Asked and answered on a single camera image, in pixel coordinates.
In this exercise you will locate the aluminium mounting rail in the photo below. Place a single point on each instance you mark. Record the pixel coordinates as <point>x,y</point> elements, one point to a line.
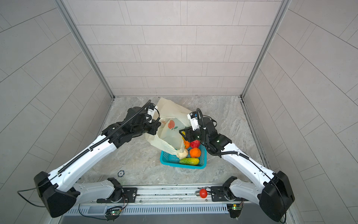
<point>173,194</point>

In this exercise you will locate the red emergency stop button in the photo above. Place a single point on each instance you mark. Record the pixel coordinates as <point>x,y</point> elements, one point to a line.
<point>203,193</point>

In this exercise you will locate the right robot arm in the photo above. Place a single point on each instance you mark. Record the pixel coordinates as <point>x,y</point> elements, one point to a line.
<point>246,168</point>

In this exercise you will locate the red apple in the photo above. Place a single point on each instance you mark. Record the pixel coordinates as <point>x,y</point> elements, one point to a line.
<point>195,144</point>

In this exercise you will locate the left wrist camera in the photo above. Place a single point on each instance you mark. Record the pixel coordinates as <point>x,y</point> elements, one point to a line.
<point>151,108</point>

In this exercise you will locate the orange fruit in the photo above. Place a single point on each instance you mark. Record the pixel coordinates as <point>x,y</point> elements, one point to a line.
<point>195,152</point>

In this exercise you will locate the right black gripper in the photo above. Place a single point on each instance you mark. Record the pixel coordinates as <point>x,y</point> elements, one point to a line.
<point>189,133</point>

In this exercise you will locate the circuit board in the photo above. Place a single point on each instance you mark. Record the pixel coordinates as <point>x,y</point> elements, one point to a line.
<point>114,211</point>
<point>234,210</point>

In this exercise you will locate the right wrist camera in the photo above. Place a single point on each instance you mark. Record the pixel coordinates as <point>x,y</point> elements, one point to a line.
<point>193,120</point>

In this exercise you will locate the beige round fruit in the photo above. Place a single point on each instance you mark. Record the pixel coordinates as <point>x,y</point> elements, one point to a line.
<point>183,154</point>

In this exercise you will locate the teal plastic basket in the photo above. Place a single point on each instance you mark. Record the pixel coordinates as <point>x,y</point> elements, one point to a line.
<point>173,161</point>

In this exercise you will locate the green cucumber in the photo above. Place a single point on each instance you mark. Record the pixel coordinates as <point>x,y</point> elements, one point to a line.
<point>189,161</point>

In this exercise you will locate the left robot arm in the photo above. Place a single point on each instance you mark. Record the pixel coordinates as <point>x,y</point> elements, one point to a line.
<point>67,175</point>

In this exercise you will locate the cream plastic bag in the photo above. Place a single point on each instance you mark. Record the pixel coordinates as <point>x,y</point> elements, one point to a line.
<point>173,118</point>

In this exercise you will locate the left circuit board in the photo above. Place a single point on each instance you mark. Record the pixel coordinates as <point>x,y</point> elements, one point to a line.
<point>114,211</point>

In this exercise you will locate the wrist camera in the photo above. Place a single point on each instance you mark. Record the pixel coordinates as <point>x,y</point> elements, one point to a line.
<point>193,120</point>
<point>151,108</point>

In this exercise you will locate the small black ring marker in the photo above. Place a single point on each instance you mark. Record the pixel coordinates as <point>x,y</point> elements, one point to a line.
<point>121,173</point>

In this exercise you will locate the right circuit board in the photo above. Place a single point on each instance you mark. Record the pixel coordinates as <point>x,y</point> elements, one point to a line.
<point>234,210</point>

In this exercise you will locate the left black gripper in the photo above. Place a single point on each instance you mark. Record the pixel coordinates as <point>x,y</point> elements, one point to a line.
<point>154,126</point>

